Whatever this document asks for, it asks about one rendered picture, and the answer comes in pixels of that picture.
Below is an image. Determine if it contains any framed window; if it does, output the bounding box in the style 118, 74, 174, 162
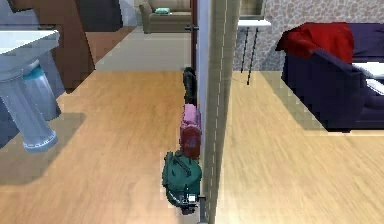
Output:
239, 0, 267, 20

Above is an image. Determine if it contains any brown room door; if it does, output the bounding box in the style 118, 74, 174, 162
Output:
7, 0, 97, 95

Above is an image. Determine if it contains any dark red room door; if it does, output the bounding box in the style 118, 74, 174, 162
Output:
190, 0, 199, 72

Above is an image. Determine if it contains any red cloth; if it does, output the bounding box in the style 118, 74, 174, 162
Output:
275, 21, 355, 65

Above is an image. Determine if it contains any white cushion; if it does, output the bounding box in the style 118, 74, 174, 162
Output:
351, 61, 384, 97

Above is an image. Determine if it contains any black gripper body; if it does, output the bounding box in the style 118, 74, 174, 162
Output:
179, 200, 197, 216

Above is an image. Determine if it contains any beige sofa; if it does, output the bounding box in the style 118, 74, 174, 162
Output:
138, 0, 194, 35

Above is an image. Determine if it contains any black upright object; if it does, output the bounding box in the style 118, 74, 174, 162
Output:
182, 66, 198, 106

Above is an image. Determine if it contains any dark blue sofa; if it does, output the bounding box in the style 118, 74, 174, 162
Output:
281, 22, 384, 133

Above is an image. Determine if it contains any white pedestal sink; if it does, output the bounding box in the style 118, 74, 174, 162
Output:
0, 29, 61, 154

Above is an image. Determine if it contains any white side table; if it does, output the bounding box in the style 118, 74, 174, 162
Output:
237, 18, 272, 86

